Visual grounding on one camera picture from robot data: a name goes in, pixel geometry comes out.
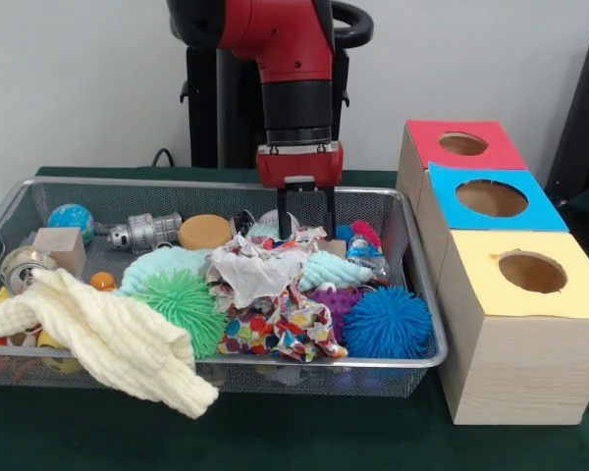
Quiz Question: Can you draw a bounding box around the blue spiky ball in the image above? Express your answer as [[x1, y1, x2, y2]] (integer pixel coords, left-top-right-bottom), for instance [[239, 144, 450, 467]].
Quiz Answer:
[[342, 286, 434, 360]]

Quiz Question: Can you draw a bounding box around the pale pink ball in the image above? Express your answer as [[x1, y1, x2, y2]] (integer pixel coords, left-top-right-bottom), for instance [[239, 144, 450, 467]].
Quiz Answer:
[[258, 209, 301, 235]]

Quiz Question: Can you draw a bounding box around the colourful patterned cloth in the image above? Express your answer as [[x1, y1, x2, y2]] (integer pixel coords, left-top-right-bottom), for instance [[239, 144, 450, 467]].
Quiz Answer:
[[208, 234, 315, 310], [219, 289, 347, 362]]

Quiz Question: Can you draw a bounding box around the pale yellow cloth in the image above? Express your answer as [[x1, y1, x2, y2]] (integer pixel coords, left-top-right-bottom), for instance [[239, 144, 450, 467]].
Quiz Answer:
[[0, 268, 220, 419]]

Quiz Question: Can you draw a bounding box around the mint green cloth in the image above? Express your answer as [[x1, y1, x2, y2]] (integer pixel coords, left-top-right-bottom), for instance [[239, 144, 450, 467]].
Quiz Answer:
[[121, 228, 374, 295]]

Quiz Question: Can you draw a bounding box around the round silver tin can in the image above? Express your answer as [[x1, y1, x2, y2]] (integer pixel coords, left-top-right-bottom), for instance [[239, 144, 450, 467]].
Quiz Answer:
[[0, 247, 58, 295]]

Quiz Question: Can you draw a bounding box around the purple spiky ball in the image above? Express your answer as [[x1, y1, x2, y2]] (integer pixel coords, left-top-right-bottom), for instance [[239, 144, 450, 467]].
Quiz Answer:
[[307, 285, 362, 340]]

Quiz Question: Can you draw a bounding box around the tan round bun toy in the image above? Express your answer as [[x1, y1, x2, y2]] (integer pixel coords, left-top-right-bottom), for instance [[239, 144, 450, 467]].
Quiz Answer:
[[180, 214, 234, 252]]

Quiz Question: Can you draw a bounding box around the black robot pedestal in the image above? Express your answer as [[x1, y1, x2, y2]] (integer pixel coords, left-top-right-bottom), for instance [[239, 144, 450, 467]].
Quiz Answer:
[[182, 0, 374, 171]]

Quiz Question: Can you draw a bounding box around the small blue globe ball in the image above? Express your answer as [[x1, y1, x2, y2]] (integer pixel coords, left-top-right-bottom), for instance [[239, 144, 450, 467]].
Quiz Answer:
[[47, 203, 95, 243]]

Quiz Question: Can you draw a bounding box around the wooden box with three holes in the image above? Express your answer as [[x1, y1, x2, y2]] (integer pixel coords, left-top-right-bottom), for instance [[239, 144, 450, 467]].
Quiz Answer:
[[396, 120, 589, 426]]

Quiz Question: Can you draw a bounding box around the green spiky ball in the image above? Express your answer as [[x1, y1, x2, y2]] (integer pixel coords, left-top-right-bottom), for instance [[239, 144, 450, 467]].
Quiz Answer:
[[133, 270, 227, 359]]

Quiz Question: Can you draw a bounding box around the crushed silver can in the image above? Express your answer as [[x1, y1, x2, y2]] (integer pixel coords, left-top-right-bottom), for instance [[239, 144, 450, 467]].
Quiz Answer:
[[231, 211, 258, 241]]

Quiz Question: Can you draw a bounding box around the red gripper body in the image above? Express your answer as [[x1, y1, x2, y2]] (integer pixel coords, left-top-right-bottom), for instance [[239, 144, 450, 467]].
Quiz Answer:
[[255, 142, 345, 189]]

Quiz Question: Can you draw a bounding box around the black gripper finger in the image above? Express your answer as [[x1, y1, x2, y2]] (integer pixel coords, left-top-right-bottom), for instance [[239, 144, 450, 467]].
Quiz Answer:
[[277, 186, 295, 242], [321, 186, 338, 239]]

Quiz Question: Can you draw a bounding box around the red spiky toy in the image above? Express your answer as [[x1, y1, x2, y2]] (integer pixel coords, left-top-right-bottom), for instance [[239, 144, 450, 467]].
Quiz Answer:
[[351, 220, 384, 248]]

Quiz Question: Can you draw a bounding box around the shallow clear mesh bin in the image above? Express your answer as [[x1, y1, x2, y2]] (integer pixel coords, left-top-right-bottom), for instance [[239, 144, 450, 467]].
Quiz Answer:
[[0, 177, 448, 396]]

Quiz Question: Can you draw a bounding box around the crushed clear water bottle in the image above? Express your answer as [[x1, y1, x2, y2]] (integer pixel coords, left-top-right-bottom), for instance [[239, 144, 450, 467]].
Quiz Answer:
[[346, 234, 392, 284]]

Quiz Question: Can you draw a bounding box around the small wooden cube block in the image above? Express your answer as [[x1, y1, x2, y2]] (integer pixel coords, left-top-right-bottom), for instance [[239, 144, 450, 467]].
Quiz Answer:
[[32, 228, 86, 278]]

